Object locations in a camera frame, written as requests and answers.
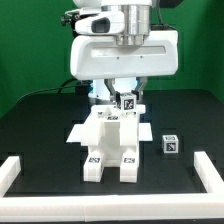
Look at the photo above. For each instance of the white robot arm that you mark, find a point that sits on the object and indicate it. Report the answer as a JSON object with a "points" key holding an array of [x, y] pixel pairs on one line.
{"points": [[137, 28]]}

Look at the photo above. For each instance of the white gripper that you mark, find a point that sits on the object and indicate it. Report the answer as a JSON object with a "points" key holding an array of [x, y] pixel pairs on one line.
{"points": [[99, 57]]}

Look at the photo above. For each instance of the white tagged cube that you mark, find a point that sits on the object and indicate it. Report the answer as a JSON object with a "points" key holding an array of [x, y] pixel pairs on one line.
{"points": [[127, 101], [170, 144]]}

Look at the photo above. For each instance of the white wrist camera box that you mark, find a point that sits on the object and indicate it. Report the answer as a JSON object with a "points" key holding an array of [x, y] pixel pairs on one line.
{"points": [[105, 23]]}

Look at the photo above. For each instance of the white chair seat part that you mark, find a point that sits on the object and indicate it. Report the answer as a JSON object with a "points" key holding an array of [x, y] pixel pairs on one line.
{"points": [[111, 143]]}

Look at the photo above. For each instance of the black camera on stand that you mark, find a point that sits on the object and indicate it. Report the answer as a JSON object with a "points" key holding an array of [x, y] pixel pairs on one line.
{"points": [[72, 16]]}

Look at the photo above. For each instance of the white U-shaped fence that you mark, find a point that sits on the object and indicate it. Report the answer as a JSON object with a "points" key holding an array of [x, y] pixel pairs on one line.
{"points": [[209, 204]]}

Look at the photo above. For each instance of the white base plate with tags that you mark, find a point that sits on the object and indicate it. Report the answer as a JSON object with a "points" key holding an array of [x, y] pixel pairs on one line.
{"points": [[145, 133]]}

